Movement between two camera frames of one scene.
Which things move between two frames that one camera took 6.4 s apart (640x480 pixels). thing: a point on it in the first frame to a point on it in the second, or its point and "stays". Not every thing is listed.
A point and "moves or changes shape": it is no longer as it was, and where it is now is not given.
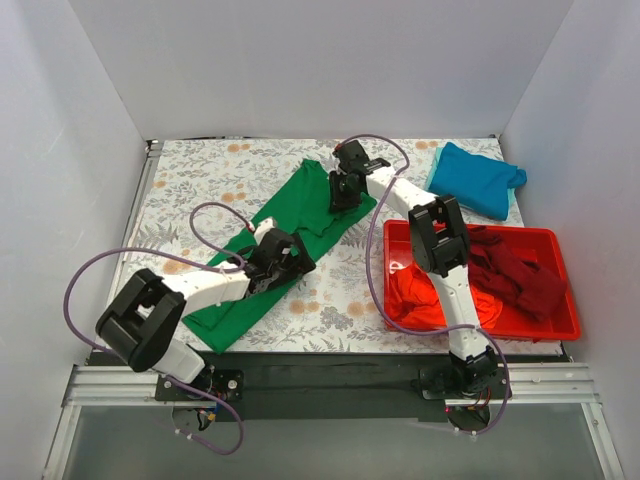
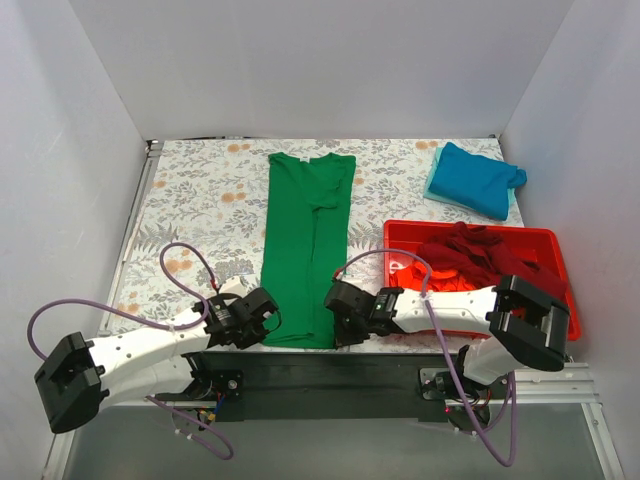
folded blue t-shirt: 479,183 stays
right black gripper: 343,193 to 343,310
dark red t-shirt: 494,266 stays
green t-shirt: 277,252 moves or changes shape
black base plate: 345,388 stays
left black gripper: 295,255 to 255,312
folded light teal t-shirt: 432,172 stays
